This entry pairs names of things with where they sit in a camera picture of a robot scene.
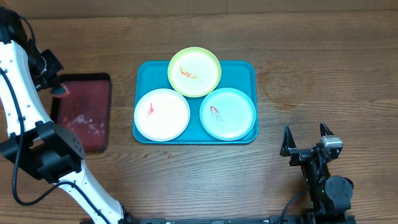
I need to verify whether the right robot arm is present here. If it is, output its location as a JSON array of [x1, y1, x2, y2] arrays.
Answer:
[[280, 123, 354, 223]]

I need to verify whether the yellow plate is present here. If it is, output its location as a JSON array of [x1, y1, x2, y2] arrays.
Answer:
[[167, 47, 221, 98]]

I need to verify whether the dark red water tray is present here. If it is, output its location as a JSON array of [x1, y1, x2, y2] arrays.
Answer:
[[50, 73, 112, 153]]

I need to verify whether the white pink plate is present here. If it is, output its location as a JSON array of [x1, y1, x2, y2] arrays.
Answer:
[[134, 88, 190, 142]]

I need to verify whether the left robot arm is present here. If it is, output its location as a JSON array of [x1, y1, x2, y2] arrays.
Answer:
[[1, 7, 137, 223]]

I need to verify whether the light blue plate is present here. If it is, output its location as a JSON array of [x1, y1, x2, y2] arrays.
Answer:
[[200, 88, 256, 141]]

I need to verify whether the teal plastic tray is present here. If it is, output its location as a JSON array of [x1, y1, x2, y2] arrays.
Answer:
[[134, 60, 259, 145]]

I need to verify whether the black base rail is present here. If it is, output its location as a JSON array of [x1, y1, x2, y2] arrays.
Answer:
[[80, 214, 357, 224]]

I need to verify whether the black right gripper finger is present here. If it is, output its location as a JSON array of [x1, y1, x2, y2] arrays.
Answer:
[[320, 122, 333, 136], [280, 125, 296, 151]]

